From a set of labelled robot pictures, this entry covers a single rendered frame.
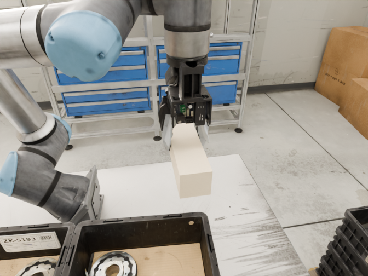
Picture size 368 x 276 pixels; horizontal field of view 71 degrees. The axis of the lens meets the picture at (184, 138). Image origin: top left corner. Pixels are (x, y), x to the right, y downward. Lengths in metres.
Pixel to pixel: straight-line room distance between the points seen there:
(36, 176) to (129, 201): 0.33
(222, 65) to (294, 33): 1.43
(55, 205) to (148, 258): 0.33
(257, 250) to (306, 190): 1.36
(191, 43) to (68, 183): 0.59
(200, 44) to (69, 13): 0.19
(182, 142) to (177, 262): 0.29
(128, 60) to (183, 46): 1.78
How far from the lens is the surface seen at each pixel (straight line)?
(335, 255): 1.40
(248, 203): 0.99
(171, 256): 0.69
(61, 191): 0.85
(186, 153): 0.51
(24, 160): 0.86
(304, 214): 2.01
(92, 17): 0.33
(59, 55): 0.34
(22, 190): 0.85
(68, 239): 0.64
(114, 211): 0.97
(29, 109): 0.81
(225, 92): 2.44
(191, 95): 0.43
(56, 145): 0.89
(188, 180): 0.48
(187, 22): 0.41
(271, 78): 3.61
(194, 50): 0.42
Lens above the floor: 1.42
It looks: 34 degrees down
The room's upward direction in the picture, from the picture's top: straight up
